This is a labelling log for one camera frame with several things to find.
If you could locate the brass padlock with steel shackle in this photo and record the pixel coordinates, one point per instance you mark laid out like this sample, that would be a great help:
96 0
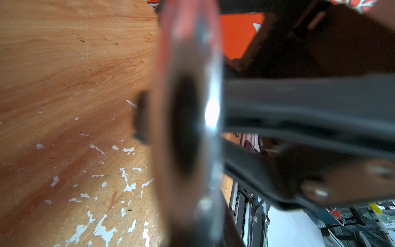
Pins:
186 123

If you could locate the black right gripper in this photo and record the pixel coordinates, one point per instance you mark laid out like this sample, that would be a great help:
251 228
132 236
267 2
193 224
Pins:
318 85

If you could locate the small key with ring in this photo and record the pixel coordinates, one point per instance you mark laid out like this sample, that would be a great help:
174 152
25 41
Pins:
140 121

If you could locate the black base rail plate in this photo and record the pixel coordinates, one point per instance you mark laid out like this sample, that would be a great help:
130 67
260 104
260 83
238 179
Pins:
250 215

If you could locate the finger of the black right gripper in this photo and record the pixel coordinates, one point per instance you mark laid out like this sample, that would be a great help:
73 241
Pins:
254 172

